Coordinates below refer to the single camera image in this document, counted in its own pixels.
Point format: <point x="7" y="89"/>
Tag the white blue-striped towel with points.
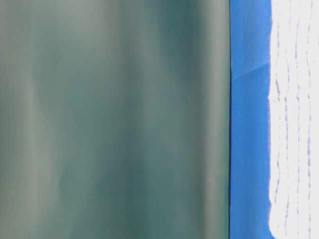
<point x="294" y="120"/>

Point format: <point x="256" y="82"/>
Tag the blue table cover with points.
<point x="249" y="204"/>

